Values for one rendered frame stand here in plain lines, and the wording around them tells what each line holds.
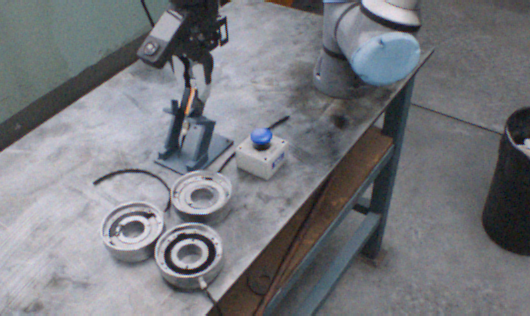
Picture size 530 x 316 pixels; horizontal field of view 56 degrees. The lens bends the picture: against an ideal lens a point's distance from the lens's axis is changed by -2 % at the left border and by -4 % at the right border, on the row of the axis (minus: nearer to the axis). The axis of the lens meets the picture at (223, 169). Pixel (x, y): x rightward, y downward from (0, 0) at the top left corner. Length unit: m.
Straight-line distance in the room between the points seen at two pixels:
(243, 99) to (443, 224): 1.10
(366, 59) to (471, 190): 1.31
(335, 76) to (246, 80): 0.21
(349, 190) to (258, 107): 0.33
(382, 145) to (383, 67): 0.49
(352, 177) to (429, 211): 0.77
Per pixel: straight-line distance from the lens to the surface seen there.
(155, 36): 0.85
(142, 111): 1.15
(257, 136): 0.92
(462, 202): 2.11
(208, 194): 0.90
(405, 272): 1.84
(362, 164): 1.36
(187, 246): 0.82
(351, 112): 1.10
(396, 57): 0.96
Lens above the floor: 1.46
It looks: 43 degrees down
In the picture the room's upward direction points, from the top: 6 degrees counter-clockwise
